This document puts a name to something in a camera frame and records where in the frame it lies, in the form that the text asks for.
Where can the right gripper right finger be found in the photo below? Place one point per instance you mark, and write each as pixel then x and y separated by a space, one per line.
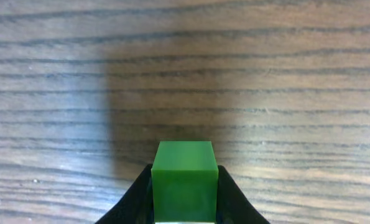
pixel 237 202

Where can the green cube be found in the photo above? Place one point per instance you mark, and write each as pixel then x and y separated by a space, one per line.
pixel 184 186

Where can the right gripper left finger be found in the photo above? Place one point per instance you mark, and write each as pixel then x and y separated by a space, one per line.
pixel 132 202

